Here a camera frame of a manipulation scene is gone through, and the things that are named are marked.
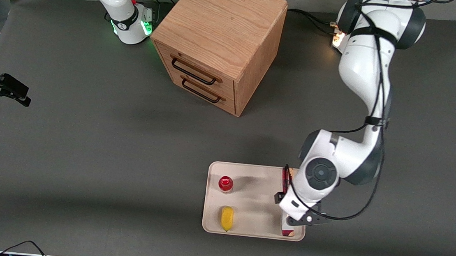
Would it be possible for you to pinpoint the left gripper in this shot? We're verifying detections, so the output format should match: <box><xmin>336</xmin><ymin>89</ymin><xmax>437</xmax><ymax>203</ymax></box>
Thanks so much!
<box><xmin>273</xmin><ymin>184</ymin><xmax>323</xmax><ymax>224</ymax></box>

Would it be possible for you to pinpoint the red cookie box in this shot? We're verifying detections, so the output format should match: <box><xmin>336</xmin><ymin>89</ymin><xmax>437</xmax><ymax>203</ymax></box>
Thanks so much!
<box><xmin>275</xmin><ymin>166</ymin><xmax>302</xmax><ymax>238</ymax></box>

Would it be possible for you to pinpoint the beige plastic tray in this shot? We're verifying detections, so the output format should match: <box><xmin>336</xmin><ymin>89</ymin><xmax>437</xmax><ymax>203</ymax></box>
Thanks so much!
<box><xmin>201</xmin><ymin>161</ymin><xmax>311</xmax><ymax>242</ymax></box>

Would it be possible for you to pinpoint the red capped small bottle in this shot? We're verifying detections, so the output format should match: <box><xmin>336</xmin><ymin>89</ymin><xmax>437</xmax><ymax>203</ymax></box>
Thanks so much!
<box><xmin>218</xmin><ymin>175</ymin><xmax>235</xmax><ymax>194</ymax></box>

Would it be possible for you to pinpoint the yellow lemon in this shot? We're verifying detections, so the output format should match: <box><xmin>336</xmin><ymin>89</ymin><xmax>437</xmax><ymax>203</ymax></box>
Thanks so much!
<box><xmin>220</xmin><ymin>205</ymin><xmax>236</xmax><ymax>233</ymax></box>

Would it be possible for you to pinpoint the grey table mat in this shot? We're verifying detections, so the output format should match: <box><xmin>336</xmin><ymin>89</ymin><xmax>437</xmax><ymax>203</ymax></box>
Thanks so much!
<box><xmin>0</xmin><ymin>0</ymin><xmax>456</xmax><ymax>256</ymax></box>

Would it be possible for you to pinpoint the wooden two-drawer cabinet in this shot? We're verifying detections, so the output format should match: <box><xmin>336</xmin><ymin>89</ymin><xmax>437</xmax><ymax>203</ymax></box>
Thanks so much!
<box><xmin>144</xmin><ymin>0</ymin><xmax>289</xmax><ymax>121</ymax></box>

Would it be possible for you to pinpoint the black left arm wrist cable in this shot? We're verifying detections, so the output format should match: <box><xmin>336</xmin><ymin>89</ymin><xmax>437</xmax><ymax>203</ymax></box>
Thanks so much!
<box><xmin>313</xmin><ymin>0</ymin><xmax>456</xmax><ymax>229</ymax></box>

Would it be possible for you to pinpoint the short black drawer handle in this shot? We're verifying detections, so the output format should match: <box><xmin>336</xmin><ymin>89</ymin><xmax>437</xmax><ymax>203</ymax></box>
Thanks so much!
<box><xmin>179</xmin><ymin>76</ymin><xmax>228</xmax><ymax>105</ymax></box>

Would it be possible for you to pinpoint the long black drawer handle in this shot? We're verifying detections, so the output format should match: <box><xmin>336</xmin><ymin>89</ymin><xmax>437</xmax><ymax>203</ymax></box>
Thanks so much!
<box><xmin>169</xmin><ymin>55</ymin><xmax>225</xmax><ymax>87</ymax></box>

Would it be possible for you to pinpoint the black cable at table edge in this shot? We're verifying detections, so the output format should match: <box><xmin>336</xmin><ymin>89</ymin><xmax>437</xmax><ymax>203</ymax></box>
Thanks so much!
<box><xmin>0</xmin><ymin>238</ymin><xmax>50</xmax><ymax>256</ymax></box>

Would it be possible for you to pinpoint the wooden drawer with short handle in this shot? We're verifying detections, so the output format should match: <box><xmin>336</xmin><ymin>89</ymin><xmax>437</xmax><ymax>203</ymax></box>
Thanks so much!
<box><xmin>160</xmin><ymin>65</ymin><xmax>239</xmax><ymax>116</ymax></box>

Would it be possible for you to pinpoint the wooden drawer with long handle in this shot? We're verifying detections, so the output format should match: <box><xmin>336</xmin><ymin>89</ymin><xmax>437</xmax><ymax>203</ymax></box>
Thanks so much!
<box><xmin>151</xmin><ymin>42</ymin><xmax>240</xmax><ymax>94</ymax></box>

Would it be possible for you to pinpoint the black left arm base cable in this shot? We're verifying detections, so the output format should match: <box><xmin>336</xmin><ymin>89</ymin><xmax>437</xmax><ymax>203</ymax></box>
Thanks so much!
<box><xmin>285</xmin><ymin>8</ymin><xmax>339</xmax><ymax>36</ymax></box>

